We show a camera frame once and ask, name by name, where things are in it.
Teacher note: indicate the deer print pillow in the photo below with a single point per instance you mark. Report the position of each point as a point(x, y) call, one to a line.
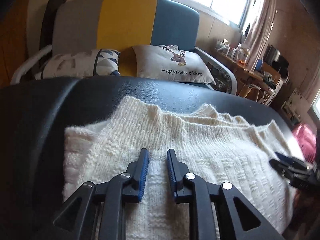
point(168, 63)

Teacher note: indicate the pink curtain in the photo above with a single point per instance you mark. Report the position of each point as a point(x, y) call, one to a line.
point(260, 29)

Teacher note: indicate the pink quilted jacket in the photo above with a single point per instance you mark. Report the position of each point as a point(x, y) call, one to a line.
point(306, 140)

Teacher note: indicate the geometric pattern pillow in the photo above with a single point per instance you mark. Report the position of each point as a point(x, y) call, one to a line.
point(95, 62)

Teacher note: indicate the grey yellow blue sofa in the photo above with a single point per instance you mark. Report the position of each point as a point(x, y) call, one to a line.
point(82, 25)

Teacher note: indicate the black leather ottoman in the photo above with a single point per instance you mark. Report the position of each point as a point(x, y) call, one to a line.
point(35, 114)

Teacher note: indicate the white knitted sweater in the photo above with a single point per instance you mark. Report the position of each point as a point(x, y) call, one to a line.
point(216, 146)

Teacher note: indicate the black television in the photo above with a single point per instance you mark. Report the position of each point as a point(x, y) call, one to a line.
point(273, 58)

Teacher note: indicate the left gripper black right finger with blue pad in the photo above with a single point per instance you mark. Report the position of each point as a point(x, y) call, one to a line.
point(216, 211)

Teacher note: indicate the cluttered wooden side table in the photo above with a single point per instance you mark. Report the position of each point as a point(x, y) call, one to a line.
point(262, 84)

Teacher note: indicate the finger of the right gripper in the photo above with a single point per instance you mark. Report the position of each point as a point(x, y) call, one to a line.
point(293, 161)
point(283, 168)

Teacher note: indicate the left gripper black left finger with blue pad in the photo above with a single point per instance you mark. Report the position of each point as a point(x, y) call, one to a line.
point(97, 211)

